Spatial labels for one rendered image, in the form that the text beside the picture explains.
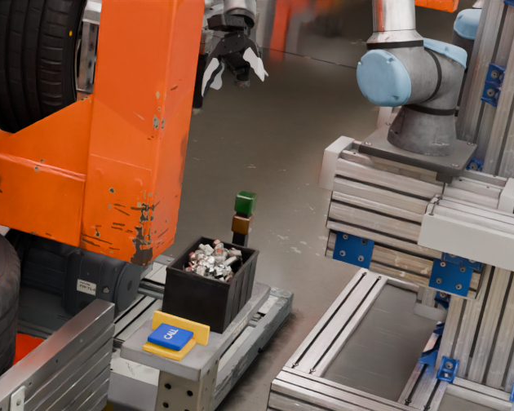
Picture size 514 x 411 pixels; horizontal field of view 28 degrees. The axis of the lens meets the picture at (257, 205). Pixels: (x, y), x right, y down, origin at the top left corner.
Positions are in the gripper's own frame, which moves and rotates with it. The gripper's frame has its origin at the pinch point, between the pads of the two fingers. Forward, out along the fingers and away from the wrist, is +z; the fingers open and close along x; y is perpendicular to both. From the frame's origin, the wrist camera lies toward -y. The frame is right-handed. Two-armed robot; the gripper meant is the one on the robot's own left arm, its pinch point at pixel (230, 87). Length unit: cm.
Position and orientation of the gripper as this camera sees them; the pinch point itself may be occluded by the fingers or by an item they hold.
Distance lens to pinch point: 225.9
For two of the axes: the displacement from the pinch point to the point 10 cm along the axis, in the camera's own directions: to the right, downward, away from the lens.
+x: -8.8, 1.8, 4.4
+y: 4.7, 4.0, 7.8
